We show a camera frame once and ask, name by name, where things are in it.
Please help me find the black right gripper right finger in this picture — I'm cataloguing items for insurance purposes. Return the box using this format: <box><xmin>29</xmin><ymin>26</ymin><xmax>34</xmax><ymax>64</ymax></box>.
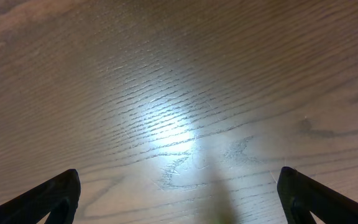
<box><xmin>277</xmin><ymin>167</ymin><xmax>358</xmax><ymax>224</ymax></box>

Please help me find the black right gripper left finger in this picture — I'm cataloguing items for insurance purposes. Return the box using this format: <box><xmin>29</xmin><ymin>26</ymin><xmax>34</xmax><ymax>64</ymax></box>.
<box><xmin>0</xmin><ymin>169</ymin><xmax>81</xmax><ymax>224</ymax></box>

